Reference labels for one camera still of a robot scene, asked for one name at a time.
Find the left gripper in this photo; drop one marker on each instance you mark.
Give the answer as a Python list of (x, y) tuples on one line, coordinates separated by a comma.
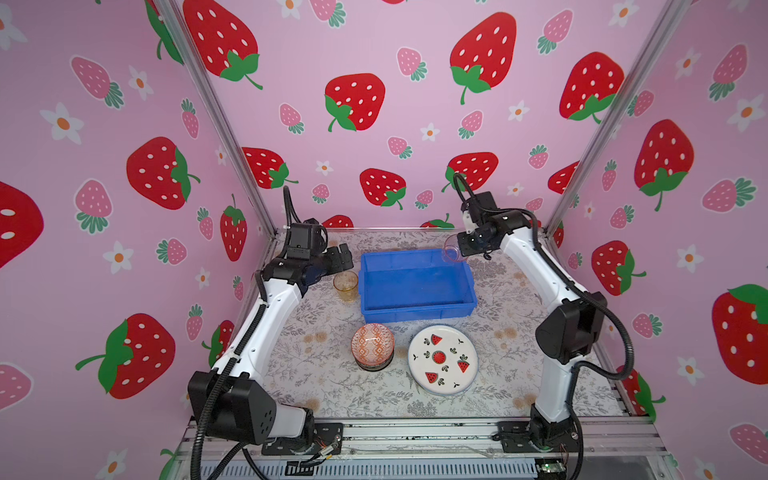
[(344, 254)]

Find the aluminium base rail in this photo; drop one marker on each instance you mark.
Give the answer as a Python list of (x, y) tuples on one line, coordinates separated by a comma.
[(452, 448)]

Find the watermelon pattern plate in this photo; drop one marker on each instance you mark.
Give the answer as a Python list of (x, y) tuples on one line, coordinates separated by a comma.
[(442, 360)]

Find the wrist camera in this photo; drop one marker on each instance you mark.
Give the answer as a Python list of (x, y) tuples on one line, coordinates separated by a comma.
[(477, 208), (305, 240)]

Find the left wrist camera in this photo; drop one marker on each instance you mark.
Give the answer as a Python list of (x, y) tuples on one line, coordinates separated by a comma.
[(305, 240)]

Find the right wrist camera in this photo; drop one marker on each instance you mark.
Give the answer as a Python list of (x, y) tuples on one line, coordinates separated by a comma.
[(477, 208)]

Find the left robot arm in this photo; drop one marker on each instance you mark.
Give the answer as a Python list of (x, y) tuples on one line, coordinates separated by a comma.
[(229, 401)]

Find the green lit circuit board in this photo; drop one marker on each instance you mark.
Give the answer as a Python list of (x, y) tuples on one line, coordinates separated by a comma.
[(550, 470)]

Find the blue plastic bin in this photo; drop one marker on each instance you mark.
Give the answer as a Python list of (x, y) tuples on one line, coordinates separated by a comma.
[(399, 286)]

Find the pink transparent cup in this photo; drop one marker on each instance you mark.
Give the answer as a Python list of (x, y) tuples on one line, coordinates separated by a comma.
[(451, 252)]

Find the orange patterned top bowl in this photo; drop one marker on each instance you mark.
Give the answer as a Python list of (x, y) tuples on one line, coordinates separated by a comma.
[(372, 338)]

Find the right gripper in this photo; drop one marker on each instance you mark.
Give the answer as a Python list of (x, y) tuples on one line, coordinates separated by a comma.
[(463, 243)]

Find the dark striped bottom bowl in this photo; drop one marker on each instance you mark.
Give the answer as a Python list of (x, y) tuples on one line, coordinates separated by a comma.
[(373, 362)]

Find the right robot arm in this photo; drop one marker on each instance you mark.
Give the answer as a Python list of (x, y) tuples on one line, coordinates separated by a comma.
[(565, 336)]

